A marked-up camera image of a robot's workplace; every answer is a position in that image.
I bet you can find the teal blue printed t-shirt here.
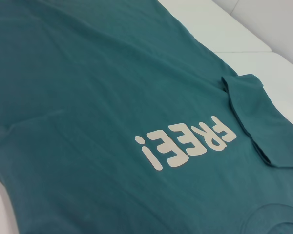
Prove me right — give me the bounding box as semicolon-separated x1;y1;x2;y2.
0;0;293;234

